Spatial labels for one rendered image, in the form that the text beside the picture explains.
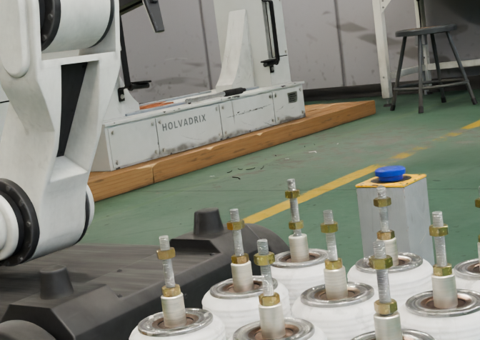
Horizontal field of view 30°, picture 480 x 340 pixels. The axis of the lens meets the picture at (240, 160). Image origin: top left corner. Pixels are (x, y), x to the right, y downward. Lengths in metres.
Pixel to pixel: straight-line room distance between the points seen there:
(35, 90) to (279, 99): 3.20
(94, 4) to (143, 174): 2.18
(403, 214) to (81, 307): 0.44
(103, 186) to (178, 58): 4.09
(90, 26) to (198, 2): 5.83
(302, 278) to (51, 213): 0.53
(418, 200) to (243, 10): 3.47
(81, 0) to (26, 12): 0.09
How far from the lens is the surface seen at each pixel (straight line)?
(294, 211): 1.07
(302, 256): 1.08
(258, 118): 4.31
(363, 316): 0.90
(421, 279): 1.00
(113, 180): 3.39
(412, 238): 1.18
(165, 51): 7.44
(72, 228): 1.49
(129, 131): 3.58
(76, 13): 1.35
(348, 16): 6.49
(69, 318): 1.19
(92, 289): 1.25
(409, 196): 1.17
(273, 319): 0.82
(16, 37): 1.33
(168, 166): 3.64
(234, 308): 0.95
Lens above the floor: 0.52
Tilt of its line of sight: 8 degrees down
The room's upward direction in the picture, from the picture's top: 7 degrees counter-clockwise
